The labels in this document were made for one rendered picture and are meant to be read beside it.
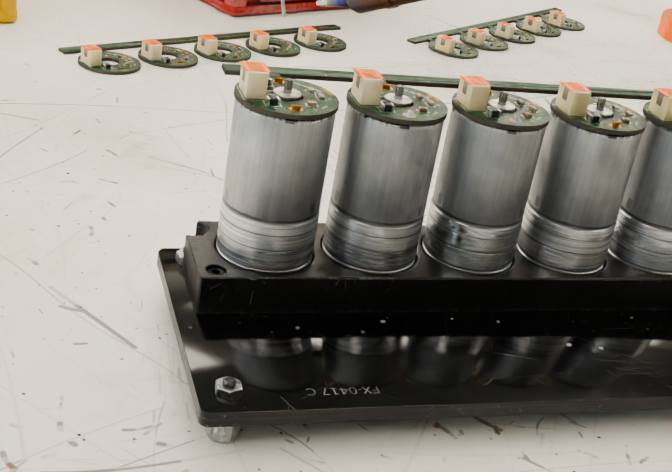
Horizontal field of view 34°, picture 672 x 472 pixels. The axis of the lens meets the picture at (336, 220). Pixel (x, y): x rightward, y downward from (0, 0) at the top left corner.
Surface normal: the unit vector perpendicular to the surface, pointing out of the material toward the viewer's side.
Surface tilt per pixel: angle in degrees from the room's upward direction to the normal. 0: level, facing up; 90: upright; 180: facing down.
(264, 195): 90
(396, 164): 90
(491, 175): 90
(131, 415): 0
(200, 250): 0
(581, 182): 90
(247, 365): 0
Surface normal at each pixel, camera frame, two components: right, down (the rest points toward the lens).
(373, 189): -0.29, 0.38
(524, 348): 0.16, -0.89
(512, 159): 0.31, 0.46
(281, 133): -0.04, 0.44
